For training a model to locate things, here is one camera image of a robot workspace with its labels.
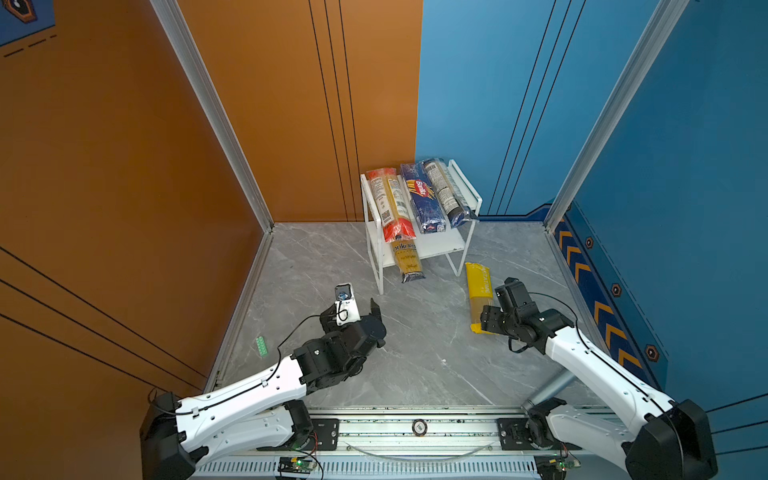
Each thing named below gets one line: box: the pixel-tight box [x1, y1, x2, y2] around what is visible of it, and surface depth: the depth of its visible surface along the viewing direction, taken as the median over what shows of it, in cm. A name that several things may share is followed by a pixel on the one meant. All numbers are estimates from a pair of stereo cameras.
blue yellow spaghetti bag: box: [391, 239, 426, 283], surface depth 88 cm
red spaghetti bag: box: [366, 168, 417, 243], surface depth 77 cm
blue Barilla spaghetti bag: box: [400, 162, 447, 234], surface depth 77 cm
